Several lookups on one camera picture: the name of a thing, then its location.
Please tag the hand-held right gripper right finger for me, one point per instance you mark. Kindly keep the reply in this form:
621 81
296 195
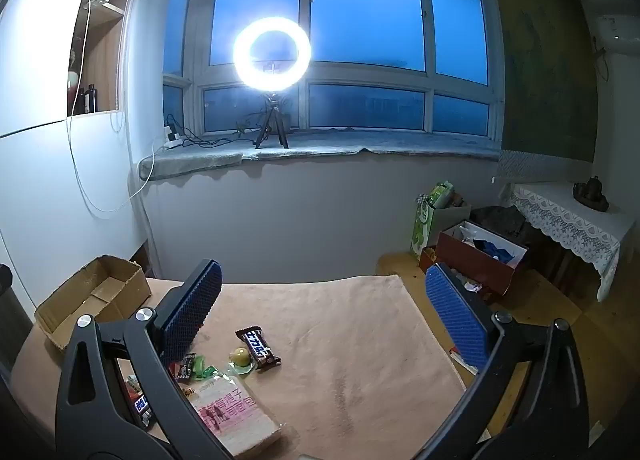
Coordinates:
460 315

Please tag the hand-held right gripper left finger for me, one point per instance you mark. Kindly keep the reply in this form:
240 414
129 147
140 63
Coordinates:
187 310

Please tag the small dark candy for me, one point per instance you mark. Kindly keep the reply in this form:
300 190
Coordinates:
186 367

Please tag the small green candy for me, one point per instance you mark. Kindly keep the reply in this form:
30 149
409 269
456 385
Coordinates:
204 367

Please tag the yellow ball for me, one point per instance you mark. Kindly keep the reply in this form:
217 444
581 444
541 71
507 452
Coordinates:
241 356

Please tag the cardboard box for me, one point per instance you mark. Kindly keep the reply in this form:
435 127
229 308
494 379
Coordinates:
100 290

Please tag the pink label bread packet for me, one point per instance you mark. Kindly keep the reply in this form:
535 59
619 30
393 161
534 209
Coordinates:
235 420

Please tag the red white book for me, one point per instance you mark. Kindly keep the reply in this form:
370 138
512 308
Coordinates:
462 360

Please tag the red box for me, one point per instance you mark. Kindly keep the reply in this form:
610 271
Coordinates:
470 265

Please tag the wooden low table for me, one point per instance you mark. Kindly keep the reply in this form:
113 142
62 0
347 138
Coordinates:
550 310

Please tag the green gift bag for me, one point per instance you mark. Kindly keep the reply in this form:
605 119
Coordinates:
422 225

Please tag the lace covered side table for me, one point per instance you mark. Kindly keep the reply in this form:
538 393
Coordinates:
565 225

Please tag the white power strip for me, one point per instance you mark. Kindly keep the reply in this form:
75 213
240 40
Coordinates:
172 136

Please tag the dark ornament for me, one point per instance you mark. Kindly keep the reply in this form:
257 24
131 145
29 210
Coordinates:
592 195

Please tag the white cabinet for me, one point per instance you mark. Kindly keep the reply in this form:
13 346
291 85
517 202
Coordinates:
50 180

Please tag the black tripod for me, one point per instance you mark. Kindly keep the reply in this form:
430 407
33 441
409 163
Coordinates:
270 122

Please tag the dark bottle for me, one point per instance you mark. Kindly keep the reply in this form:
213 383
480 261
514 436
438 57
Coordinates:
91 100
83 102

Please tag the white red vase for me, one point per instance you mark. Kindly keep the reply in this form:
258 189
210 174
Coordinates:
74 82

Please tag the wooden shelf niche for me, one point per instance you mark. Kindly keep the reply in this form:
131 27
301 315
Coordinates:
107 60

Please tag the window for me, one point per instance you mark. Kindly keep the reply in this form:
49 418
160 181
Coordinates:
365 5

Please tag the white air conditioner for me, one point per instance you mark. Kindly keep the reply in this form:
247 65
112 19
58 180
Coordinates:
620 32

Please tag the green wall hanging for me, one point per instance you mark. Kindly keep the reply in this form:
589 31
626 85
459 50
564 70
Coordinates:
545 65

